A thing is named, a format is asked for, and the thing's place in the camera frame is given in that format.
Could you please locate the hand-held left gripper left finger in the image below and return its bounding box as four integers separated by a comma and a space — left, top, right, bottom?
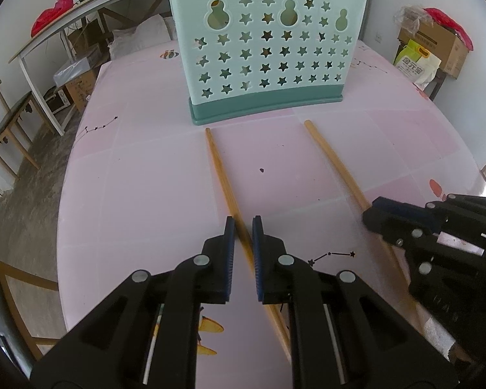
30, 216, 236, 389

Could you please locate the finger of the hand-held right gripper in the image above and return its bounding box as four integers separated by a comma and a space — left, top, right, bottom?
372, 194, 486, 232
362, 211, 486, 292

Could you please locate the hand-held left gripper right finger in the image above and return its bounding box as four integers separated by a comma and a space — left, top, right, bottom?
252, 216, 458, 389

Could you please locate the single wooden chopstick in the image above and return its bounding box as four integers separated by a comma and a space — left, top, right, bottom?
204, 127, 293, 362
304, 119, 426, 333

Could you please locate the teal star-hole utensil holder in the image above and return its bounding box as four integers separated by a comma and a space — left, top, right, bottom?
166, 0, 367, 126

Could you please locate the pink printed tablecloth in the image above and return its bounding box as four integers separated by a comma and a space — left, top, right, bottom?
57, 38, 486, 373

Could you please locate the yellow and white rice bag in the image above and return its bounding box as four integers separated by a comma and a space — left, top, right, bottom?
393, 40, 442, 90

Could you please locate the large cardboard box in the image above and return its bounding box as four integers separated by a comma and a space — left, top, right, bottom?
398, 20, 469, 80

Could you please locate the red plastic bag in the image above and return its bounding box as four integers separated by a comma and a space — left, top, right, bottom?
423, 7, 474, 51
31, 0, 74, 37

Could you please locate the clear plastic bag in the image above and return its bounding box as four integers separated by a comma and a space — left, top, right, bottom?
394, 6, 430, 30

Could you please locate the brown cardboard box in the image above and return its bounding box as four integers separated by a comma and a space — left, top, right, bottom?
67, 18, 104, 51
65, 69, 102, 111

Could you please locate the white microwave oven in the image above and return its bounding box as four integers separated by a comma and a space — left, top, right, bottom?
44, 89, 72, 115

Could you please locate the wooden chair glossy black seat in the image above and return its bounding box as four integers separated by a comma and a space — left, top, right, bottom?
0, 247, 61, 377

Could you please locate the white woven sack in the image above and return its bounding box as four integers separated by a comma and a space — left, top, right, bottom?
107, 14, 176, 62

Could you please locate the plastic-wrapped grey box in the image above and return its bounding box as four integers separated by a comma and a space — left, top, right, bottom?
52, 46, 103, 86

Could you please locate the wooden chair dark seat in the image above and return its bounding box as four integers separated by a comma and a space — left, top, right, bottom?
0, 80, 55, 171

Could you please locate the white-legged side table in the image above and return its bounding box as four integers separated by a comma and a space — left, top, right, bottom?
8, 0, 171, 136

